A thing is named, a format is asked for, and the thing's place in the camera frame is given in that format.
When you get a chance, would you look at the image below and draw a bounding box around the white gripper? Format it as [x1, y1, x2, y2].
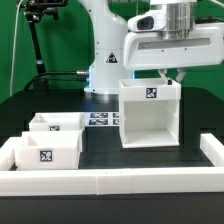
[123, 25, 224, 85]

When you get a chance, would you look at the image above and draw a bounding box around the white drawer cabinet frame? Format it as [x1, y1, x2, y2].
[119, 78, 181, 148]

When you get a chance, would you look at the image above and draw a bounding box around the white front drawer box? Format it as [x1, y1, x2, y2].
[14, 130, 82, 170]

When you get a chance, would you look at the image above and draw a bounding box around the white drawer box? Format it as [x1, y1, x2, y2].
[14, 130, 82, 170]
[29, 112, 85, 131]

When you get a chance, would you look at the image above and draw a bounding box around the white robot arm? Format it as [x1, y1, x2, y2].
[78, 0, 224, 96]

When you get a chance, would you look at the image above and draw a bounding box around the white rear drawer box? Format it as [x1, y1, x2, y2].
[29, 112, 85, 131]

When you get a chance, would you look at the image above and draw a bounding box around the white fiducial marker plate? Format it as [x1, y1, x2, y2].
[85, 112, 119, 127]

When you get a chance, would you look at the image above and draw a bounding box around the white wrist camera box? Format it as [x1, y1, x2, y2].
[128, 10, 167, 32]

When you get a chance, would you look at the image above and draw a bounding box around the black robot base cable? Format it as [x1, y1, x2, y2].
[23, 69, 90, 93]

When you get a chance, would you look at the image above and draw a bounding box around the white U-shaped fence wall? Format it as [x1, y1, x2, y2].
[0, 133, 224, 196]

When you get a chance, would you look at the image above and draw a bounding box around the black camera tripod stand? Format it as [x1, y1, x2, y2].
[19, 0, 69, 91]

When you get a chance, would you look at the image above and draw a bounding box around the white hanging cable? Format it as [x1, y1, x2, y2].
[9, 0, 26, 98]

